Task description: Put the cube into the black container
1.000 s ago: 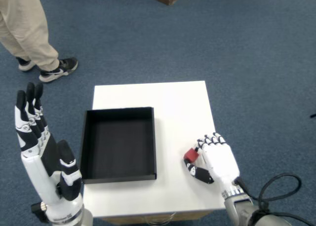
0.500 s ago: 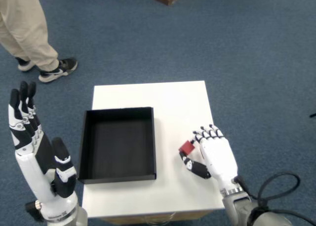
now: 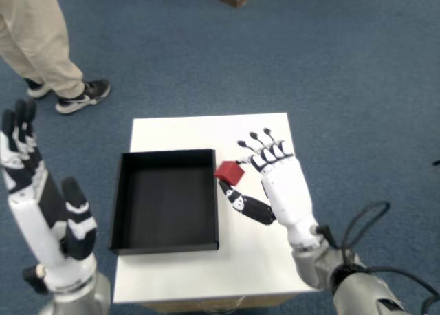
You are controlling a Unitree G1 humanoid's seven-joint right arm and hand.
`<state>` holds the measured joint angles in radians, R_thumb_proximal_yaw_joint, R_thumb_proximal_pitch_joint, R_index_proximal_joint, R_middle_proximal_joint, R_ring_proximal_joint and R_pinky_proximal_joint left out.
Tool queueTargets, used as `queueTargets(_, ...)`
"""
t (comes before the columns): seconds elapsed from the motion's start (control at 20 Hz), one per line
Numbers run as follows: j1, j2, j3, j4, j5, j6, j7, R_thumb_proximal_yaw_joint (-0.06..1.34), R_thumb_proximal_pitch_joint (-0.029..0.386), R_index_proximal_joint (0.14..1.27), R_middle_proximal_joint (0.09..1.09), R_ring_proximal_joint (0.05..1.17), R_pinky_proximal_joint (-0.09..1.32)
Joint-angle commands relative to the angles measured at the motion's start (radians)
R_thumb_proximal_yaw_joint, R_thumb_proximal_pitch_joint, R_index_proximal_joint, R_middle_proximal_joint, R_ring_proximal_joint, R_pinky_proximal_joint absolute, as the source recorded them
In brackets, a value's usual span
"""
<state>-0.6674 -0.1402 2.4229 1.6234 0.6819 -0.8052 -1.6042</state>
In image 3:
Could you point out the black open box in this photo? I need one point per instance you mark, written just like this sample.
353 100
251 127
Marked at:
165 205

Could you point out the white square table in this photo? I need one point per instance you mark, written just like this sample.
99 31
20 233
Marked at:
192 132

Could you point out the person in beige trousers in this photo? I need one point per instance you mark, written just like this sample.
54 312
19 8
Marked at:
31 36

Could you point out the black white sneaker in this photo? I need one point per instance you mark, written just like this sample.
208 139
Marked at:
35 90
87 95

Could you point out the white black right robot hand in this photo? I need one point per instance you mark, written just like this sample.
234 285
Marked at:
288 191

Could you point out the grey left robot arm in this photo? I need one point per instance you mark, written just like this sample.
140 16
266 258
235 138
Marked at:
86 298

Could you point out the black left wrist plug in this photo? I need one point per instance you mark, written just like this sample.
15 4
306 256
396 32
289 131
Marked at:
34 279

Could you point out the red cube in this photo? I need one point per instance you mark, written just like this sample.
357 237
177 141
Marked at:
229 172

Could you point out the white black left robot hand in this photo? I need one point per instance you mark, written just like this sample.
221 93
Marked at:
31 225

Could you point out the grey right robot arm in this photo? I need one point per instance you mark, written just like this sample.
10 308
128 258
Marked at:
316 267

